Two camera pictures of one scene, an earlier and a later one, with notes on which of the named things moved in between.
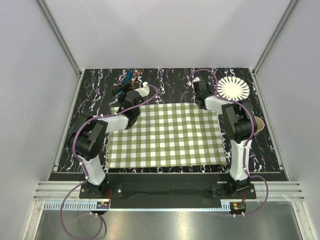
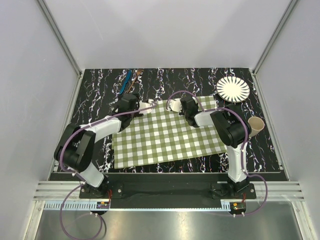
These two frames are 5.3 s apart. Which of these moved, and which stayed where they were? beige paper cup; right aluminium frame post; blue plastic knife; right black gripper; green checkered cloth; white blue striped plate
Moved: right black gripper; green checkered cloth
Stayed: beige paper cup; white blue striped plate; right aluminium frame post; blue plastic knife
